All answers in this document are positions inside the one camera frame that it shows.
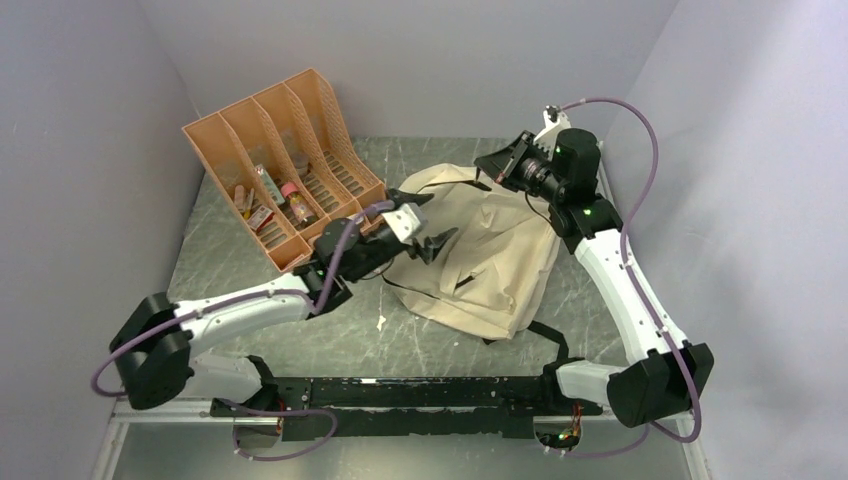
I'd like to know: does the orange plastic file organizer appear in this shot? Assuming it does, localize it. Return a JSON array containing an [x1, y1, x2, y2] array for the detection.
[[183, 69, 386, 272]]

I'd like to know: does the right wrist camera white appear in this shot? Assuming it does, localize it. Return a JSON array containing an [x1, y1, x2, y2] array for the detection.
[[534, 105, 572, 152]]

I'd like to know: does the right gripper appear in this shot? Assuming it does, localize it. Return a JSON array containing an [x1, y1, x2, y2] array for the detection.
[[474, 130, 565, 203]]

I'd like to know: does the green white card pack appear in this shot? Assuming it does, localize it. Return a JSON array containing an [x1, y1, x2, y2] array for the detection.
[[254, 164, 286, 206]]

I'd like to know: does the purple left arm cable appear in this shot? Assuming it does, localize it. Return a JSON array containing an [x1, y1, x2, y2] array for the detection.
[[90, 200, 399, 399]]

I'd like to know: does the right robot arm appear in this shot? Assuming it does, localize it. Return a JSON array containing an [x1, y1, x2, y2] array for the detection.
[[474, 128, 715, 427]]

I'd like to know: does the clear jar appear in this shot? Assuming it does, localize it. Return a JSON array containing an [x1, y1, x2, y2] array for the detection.
[[290, 152, 310, 177]]

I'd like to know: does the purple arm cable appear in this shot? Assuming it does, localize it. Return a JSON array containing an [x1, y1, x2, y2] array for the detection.
[[559, 97, 702, 444], [90, 200, 399, 399]]

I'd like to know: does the beige canvas backpack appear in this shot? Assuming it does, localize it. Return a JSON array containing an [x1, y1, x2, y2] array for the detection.
[[384, 163, 562, 341]]

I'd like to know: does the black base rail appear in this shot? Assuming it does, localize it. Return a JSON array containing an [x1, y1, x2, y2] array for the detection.
[[210, 376, 603, 441]]

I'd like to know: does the pink-capped glitter bottle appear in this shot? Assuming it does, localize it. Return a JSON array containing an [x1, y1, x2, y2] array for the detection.
[[280, 182, 317, 226]]

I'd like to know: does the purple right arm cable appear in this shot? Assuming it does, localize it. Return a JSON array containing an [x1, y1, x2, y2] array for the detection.
[[559, 97, 702, 444]]

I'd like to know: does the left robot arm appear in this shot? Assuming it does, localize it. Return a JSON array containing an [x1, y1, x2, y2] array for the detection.
[[107, 189, 458, 416]]

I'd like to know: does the red small box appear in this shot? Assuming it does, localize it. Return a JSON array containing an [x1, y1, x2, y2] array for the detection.
[[246, 205, 274, 232]]

